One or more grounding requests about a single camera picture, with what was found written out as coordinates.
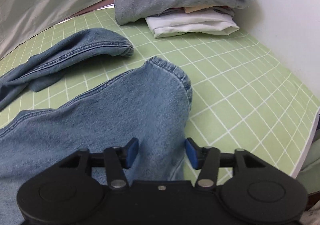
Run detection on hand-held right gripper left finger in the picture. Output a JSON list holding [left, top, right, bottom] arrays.
[[59, 138, 139, 190]]

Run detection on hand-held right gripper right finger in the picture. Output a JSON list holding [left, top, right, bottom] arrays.
[[184, 138, 266, 190]]

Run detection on blue denim jeans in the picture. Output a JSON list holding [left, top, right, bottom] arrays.
[[0, 28, 194, 225]]

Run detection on green grid mat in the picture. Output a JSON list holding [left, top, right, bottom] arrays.
[[0, 7, 320, 180]]

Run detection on light green cloth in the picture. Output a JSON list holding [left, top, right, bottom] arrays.
[[297, 137, 320, 193]]

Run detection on white folded garment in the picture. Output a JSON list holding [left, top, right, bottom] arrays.
[[145, 11, 240, 39]]

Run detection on cream folded cloth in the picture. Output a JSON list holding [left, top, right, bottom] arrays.
[[183, 4, 213, 14]]

